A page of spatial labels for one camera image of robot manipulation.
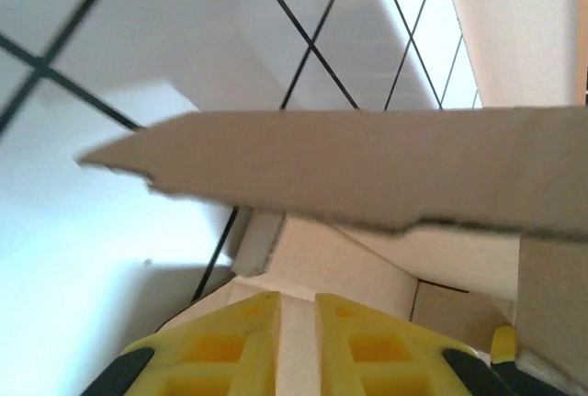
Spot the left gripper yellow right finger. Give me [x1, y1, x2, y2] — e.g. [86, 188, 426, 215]
[315, 293, 502, 396]

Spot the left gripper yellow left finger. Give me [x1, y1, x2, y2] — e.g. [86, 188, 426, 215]
[85, 291, 282, 396]

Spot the brown cardboard box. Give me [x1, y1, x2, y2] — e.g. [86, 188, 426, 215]
[75, 106, 588, 396]

